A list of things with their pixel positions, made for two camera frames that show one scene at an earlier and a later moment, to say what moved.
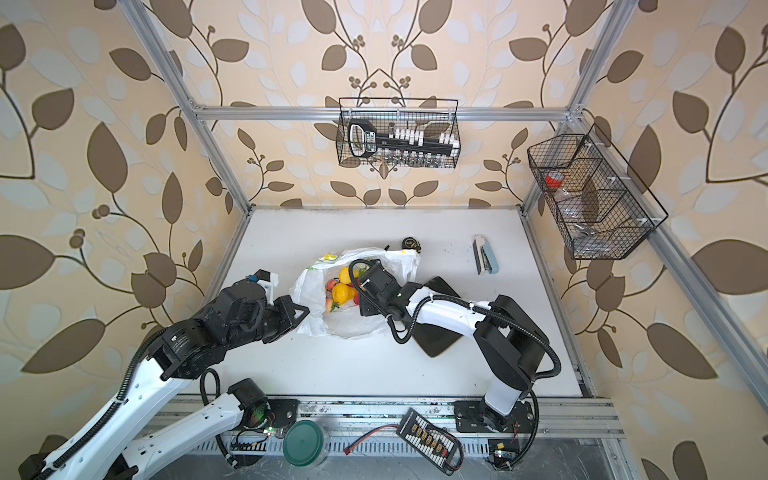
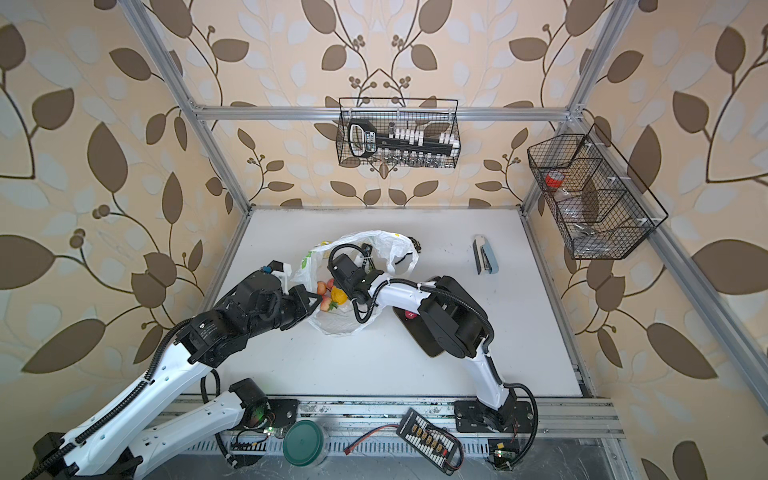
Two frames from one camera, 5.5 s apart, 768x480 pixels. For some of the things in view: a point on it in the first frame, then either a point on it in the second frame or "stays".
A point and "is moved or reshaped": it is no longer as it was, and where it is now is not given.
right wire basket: x=598 y=215 stays
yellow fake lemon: x=342 y=293 stays
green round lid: x=302 y=442 stays
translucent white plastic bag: x=345 y=321 is moved or reshaped
